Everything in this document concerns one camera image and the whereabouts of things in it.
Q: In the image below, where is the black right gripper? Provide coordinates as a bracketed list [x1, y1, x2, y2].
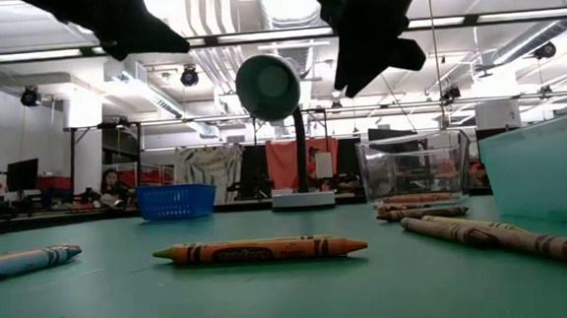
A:
[308, 0, 432, 100]

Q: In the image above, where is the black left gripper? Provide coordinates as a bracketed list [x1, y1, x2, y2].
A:
[17, 0, 192, 68]

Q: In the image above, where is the clear plastic container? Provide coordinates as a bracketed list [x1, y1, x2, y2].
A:
[353, 127, 474, 212]

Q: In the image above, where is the orange crayon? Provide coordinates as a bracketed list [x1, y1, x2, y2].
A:
[172, 232, 370, 268]
[380, 190, 454, 206]

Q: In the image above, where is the red-brown crayon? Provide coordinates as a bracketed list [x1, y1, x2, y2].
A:
[484, 223, 567, 272]
[374, 204, 471, 224]
[399, 210, 502, 252]

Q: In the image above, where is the teal plastic bin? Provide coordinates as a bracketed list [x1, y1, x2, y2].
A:
[475, 110, 567, 232]

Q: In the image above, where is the blue crayon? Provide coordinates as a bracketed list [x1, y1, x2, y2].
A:
[0, 243, 85, 284]

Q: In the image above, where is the black ceiling spotlight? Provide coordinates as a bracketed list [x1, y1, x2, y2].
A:
[531, 39, 558, 62]
[19, 83, 43, 109]
[178, 64, 201, 89]
[440, 83, 463, 105]

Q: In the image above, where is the black overhead light bar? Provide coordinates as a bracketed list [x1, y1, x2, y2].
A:
[0, 9, 567, 65]

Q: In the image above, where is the white desk lamp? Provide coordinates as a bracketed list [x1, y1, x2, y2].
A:
[232, 51, 338, 215]

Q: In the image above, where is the white cylinder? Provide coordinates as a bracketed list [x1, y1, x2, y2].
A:
[473, 98, 524, 132]

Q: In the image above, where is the white paper sign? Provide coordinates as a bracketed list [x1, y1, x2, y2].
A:
[314, 151, 334, 181]

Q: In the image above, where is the person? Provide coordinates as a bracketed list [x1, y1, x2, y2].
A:
[98, 166, 130, 201]

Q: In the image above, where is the patterned hanging cloth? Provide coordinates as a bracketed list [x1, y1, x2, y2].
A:
[171, 144, 248, 207]

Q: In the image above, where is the red hanging cloth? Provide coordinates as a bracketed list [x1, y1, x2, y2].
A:
[264, 135, 343, 192]

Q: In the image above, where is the blue plastic basket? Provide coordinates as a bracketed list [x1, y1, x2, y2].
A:
[134, 181, 220, 224]

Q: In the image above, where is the black monitor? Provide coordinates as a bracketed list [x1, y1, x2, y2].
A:
[5, 158, 42, 194]

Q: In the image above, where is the green table mat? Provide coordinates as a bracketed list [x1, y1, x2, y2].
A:
[0, 188, 567, 318]

